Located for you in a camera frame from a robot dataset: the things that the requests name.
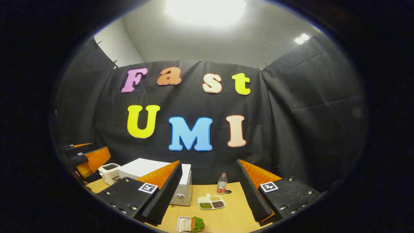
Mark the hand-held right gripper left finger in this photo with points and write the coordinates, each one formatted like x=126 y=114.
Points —
x=165 y=194

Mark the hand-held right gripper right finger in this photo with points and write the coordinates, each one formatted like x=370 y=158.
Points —
x=252 y=191

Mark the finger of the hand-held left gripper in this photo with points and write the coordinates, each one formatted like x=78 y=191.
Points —
x=76 y=149
x=95 y=160

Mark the white microwave oven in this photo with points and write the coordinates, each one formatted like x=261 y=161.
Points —
x=142 y=166

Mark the lettuce sandwich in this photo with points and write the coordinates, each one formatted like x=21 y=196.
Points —
x=193 y=225

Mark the white toaster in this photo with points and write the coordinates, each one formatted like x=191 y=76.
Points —
x=109 y=173

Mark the clear bottle with red label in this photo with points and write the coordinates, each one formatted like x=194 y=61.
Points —
x=222 y=184

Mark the white rectangular tray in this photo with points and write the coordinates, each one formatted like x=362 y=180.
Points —
x=179 y=223

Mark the white divided dish of beans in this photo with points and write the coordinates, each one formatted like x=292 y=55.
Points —
x=211 y=202

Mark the black backdrop cloth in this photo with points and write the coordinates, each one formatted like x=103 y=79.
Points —
x=275 y=129

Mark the small ceiling light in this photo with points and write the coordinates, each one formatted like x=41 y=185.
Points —
x=301 y=38

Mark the large ceiling light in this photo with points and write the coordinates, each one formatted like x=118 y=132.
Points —
x=205 y=9

